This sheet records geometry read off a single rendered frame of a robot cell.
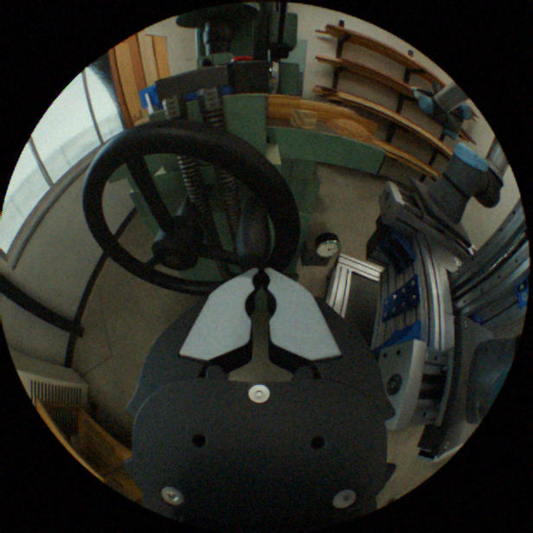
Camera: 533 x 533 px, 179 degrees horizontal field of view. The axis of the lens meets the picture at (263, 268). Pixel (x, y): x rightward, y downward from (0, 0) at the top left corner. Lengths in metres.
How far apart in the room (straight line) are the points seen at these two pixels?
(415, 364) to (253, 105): 0.37
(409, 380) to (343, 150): 0.38
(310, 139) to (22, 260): 1.60
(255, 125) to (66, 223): 1.54
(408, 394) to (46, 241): 1.75
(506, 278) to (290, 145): 0.53
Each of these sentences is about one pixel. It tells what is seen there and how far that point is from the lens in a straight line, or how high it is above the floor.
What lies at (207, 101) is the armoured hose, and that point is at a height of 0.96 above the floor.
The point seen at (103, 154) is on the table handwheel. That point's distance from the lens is 0.17.
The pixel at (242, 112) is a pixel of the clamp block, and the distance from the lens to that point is 0.21.
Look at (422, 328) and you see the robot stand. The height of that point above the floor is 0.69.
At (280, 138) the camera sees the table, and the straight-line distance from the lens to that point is 0.31.
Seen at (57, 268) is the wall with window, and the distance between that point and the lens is 1.61.
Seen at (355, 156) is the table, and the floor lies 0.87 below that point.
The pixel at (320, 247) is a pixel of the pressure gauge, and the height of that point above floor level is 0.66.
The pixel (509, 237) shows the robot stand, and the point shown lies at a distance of 0.54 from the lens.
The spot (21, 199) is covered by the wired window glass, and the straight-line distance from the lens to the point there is 1.61.
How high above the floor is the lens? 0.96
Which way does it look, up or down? 59 degrees down
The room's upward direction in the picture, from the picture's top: 2 degrees clockwise
